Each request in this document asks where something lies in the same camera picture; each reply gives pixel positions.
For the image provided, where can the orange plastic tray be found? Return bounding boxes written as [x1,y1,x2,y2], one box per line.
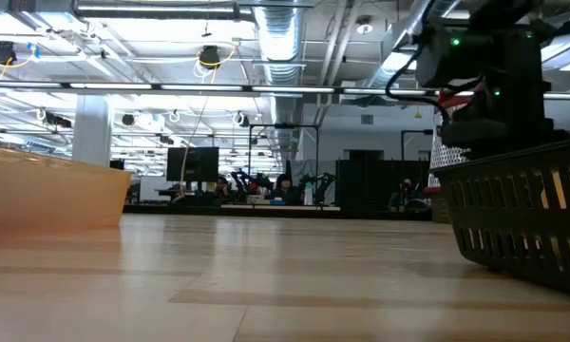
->
[0,144,133,234]

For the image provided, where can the silver ventilation duct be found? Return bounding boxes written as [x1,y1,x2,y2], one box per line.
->
[252,0,308,161]

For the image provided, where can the person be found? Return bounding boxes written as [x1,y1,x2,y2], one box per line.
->
[271,173,299,206]
[394,178,422,210]
[214,176,232,199]

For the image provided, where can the black background monitor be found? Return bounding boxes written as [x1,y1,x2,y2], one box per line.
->
[165,146,220,183]

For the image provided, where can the red-rimmed metal box grater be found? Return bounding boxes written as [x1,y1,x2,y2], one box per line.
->
[427,91,477,196]

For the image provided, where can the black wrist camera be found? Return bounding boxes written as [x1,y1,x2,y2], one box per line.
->
[414,24,482,89]

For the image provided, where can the black background partition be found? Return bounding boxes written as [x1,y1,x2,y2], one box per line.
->
[334,159,431,213]

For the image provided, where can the black ceiling cable reel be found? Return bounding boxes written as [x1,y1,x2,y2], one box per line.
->
[0,40,18,67]
[198,45,222,70]

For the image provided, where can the white building pillar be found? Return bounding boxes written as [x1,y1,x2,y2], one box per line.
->
[71,93,114,167]

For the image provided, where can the background wooden table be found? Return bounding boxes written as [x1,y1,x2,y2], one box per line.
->
[219,203,342,212]

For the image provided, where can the black background frame stand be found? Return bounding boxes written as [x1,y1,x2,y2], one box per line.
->
[247,123,321,206]

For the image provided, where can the black camera cable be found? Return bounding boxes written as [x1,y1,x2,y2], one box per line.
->
[384,45,452,127]

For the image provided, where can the black slotted plastic basket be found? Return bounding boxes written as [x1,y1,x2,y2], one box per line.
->
[429,136,570,298]

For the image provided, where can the long LED light bar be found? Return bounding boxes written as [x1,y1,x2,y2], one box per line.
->
[0,80,570,102]

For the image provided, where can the black aluminium table frame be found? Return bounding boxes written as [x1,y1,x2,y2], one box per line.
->
[122,202,433,221]

